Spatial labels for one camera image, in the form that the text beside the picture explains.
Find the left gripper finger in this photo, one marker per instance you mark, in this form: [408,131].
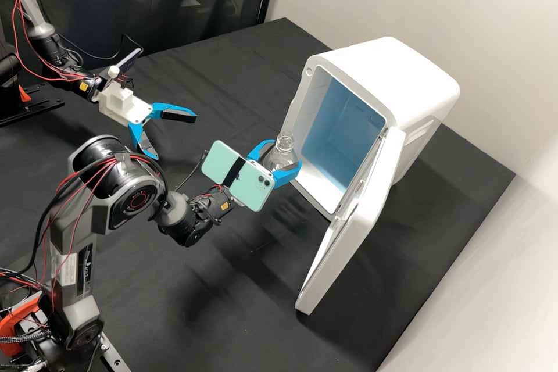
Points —
[285,178]

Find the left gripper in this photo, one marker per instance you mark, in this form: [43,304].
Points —
[126,110]

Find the clear flask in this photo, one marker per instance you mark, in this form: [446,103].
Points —
[283,156]

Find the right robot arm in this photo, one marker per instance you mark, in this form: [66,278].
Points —
[131,197]

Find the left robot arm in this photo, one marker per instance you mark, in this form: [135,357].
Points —
[41,27]

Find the incubator door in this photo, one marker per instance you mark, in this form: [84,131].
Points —
[362,215]

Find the white incubator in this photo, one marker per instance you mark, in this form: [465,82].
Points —
[392,80]

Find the right wrist camera phone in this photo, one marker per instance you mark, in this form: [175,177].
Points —
[244,180]

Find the wrist camera phone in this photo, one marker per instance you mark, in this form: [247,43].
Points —
[244,180]
[131,57]

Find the left wrist camera phone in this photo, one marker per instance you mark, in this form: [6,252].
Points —
[131,57]

